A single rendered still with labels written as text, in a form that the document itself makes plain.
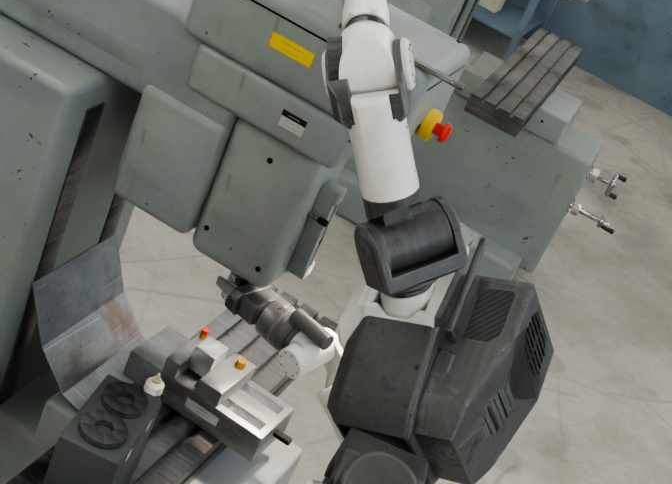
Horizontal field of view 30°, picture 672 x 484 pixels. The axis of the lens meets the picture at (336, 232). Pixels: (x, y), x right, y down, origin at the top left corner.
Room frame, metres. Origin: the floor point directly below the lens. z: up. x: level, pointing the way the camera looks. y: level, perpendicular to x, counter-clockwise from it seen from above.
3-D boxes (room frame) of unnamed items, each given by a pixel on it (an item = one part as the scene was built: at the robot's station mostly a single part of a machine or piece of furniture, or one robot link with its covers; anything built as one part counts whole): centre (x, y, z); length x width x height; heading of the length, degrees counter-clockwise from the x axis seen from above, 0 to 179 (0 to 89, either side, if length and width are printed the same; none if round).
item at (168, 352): (2.21, 0.11, 0.97); 0.35 x 0.15 x 0.11; 74
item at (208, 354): (2.22, 0.14, 1.03); 0.06 x 0.05 x 0.06; 164
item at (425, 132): (2.16, -0.08, 1.76); 0.06 x 0.02 x 0.06; 166
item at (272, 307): (2.16, 0.07, 1.23); 0.13 x 0.12 x 0.10; 149
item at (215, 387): (2.21, 0.09, 1.01); 0.15 x 0.06 x 0.04; 164
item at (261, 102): (2.22, 0.19, 1.68); 0.34 x 0.24 x 0.10; 76
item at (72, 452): (1.83, 0.24, 1.02); 0.22 x 0.12 x 0.20; 177
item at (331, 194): (2.19, 0.04, 1.44); 0.04 x 0.04 x 0.21; 76
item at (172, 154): (2.26, 0.33, 1.47); 0.24 x 0.19 x 0.26; 166
